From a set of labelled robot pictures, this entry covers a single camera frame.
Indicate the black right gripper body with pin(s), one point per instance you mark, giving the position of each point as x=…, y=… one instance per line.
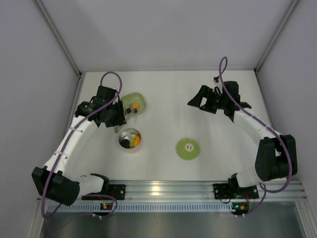
x=206, y=99

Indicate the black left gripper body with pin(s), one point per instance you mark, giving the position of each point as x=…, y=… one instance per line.
x=120, y=114

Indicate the metal serving tongs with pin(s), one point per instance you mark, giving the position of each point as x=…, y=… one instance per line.
x=123, y=120

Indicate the orange food piece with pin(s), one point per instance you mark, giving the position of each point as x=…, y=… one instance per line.
x=135, y=105

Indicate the black round food piece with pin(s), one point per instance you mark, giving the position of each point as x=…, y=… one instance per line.
x=125, y=143

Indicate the green round lid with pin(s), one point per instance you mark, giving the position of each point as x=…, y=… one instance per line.
x=187, y=149

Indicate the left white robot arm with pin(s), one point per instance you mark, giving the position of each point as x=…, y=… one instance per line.
x=55, y=179

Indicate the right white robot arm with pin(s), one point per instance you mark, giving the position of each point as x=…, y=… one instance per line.
x=276, y=155

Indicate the steel lunch box bowl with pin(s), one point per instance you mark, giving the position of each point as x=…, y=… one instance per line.
x=129, y=134

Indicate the green food tray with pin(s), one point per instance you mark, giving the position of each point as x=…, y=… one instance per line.
x=135, y=97

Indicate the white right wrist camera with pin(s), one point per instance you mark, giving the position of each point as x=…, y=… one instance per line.
x=217, y=83

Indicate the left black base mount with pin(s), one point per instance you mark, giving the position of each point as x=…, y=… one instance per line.
x=116, y=191

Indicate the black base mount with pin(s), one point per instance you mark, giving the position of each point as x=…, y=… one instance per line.
x=116, y=191
x=223, y=191

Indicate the aluminium mounting rail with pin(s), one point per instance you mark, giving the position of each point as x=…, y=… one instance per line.
x=161, y=191

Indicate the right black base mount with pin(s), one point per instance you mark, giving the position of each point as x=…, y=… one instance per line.
x=223, y=191

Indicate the grey slotted cable duct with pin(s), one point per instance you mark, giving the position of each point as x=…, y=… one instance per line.
x=125, y=207

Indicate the left aluminium frame post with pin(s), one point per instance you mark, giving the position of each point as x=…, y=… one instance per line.
x=52, y=27

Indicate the aluminium frame post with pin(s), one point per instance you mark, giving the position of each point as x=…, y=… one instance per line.
x=286, y=16
x=52, y=27

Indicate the right aluminium frame post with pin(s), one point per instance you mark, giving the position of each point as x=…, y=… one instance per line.
x=286, y=16

